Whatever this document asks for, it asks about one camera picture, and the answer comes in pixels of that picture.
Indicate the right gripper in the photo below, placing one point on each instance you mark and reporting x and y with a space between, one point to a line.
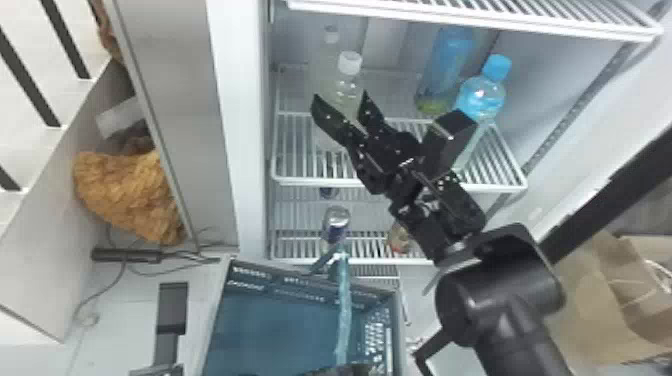
388 162

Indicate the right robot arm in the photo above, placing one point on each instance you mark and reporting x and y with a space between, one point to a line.
498 310

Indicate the clear bottle white cap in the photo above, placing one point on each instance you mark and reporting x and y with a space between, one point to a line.
346 86
326 58

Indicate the blue can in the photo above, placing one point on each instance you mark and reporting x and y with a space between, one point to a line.
336 223

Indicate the tall blue bottle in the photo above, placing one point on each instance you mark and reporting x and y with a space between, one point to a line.
446 63

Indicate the white fridge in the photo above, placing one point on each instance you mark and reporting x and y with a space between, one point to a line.
241 131

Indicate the brown can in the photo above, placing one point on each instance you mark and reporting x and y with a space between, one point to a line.
399 237

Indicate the small blue bottle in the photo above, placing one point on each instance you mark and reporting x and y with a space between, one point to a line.
480 97

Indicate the blue basket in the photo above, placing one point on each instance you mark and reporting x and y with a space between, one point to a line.
283 325

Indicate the orange fuzzy cloth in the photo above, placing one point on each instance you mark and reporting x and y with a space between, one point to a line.
126 197

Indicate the black power strip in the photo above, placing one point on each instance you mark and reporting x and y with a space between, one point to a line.
126 255

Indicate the brown paper bag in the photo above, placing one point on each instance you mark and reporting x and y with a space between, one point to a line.
604 315

